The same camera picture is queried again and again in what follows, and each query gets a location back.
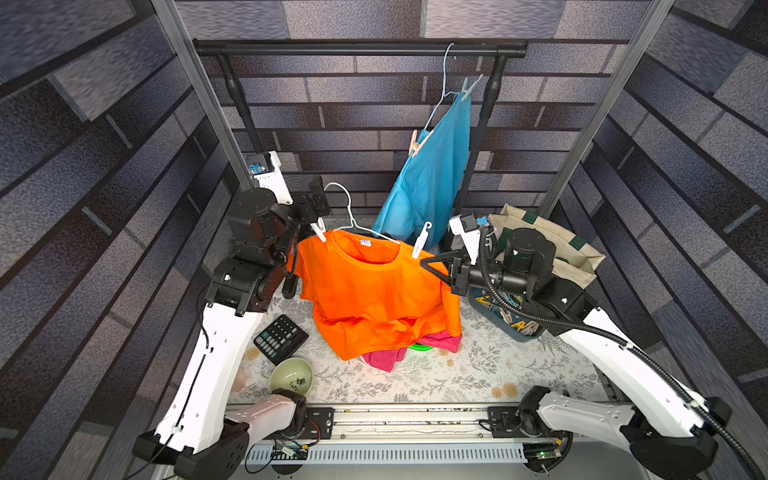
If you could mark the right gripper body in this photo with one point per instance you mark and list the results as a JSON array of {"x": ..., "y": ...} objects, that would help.
[{"x": 457, "y": 274}]

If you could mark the white plastic hanger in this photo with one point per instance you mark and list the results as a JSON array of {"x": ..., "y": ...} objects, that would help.
[{"x": 353, "y": 225}]

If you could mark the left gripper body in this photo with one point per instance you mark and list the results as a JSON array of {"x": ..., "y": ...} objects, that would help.
[{"x": 303, "y": 214}]

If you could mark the orange garment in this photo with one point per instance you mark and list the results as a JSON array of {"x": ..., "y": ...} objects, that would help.
[{"x": 371, "y": 296}]

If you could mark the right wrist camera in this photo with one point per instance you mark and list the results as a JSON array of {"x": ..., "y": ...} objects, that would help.
[{"x": 467, "y": 227}]

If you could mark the teal clothespin tray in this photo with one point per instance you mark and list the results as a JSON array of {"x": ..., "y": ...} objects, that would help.
[{"x": 518, "y": 328}]

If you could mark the black calculator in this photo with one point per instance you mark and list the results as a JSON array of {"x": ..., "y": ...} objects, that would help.
[{"x": 280, "y": 339}]

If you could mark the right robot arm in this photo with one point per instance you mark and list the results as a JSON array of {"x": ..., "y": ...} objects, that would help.
[{"x": 671, "y": 430}]

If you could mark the black clothes rack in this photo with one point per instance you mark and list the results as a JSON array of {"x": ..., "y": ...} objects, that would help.
[{"x": 223, "y": 50}]

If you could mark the green plastic laundry basket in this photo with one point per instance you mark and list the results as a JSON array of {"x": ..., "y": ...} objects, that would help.
[{"x": 420, "y": 347}]

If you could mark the white clothespin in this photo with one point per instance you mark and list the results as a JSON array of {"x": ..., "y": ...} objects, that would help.
[
  {"x": 421, "y": 240},
  {"x": 468, "y": 88},
  {"x": 319, "y": 229}
]

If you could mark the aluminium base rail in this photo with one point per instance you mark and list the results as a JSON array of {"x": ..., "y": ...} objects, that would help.
[{"x": 431, "y": 434}]

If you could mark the beige clothespin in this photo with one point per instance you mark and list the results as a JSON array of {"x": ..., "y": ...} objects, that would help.
[{"x": 417, "y": 141}]

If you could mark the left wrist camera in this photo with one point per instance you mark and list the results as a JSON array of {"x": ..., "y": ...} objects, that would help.
[{"x": 265, "y": 169}]

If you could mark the light blue wire hanger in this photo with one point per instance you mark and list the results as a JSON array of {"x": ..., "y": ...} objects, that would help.
[{"x": 447, "y": 96}]

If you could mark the cream tote bag green handles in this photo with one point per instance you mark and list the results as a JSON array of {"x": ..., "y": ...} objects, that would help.
[{"x": 575, "y": 259}]

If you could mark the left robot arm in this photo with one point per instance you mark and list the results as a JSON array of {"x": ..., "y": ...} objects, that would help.
[{"x": 196, "y": 438}]

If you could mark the blue t-shirt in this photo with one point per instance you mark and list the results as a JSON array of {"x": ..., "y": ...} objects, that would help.
[{"x": 428, "y": 183}]

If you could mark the green ceramic bowl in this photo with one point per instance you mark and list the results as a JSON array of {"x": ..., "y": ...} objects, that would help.
[{"x": 293, "y": 374}]

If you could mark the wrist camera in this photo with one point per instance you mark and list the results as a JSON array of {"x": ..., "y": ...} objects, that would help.
[
  {"x": 467, "y": 227},
  {"x": 265, "y": 169}
]

